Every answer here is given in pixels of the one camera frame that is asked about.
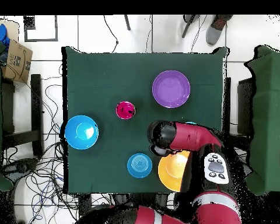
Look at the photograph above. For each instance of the person's foot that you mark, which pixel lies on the person's foot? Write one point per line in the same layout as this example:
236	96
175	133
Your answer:
214	32

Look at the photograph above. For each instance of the wide purple bowl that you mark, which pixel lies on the wide purple bowl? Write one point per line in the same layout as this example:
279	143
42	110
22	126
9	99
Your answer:
171	89

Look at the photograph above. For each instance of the black pedestal foot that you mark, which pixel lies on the black pedestal foot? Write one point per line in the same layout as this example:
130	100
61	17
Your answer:
18	166

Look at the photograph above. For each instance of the plain cardboard box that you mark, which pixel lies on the plain cardboard box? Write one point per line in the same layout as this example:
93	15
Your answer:
12	30

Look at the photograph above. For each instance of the blue bag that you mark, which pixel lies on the blue bag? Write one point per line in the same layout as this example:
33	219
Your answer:
0	32

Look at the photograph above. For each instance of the large orange bowl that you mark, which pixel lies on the large orange bowl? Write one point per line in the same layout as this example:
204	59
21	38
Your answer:
170	172

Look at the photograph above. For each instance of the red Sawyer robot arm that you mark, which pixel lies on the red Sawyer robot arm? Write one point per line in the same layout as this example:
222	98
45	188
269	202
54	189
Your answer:
189	137

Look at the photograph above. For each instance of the dark green table cloth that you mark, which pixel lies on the dark green table cloth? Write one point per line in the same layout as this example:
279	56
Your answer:
95	70

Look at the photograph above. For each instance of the red cup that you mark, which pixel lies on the red cup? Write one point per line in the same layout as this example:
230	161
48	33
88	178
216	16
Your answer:
125	110

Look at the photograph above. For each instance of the black tripod stand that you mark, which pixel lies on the black tripod stand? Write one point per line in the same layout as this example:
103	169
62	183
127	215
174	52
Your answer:
187	26

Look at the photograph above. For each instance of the small light blue ribbed bowl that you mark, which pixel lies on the small light blue ribbed bowl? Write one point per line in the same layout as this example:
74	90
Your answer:
191	122

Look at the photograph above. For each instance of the large blue bowl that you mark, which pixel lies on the large blue bowl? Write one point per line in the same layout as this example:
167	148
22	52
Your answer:
72	137

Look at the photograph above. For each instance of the black square floor frame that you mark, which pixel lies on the black square floor frame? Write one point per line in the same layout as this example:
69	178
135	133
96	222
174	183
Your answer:
40	40

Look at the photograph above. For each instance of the printed cardboard box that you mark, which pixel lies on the printed cardboard box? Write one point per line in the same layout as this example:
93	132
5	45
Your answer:
16	63

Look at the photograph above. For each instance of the black bench frame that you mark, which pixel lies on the black bench frame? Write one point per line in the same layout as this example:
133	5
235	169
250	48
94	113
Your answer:
36	105

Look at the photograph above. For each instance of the medium blue bowl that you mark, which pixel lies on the medium blue bowl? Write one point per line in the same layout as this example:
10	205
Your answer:
139	165

